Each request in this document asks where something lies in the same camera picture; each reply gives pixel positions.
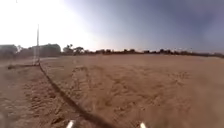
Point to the row of trees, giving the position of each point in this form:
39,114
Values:
133,51

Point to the robot's own part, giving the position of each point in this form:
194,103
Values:
70,124
142,125

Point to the tall pale pole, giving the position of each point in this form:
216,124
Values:
37,43

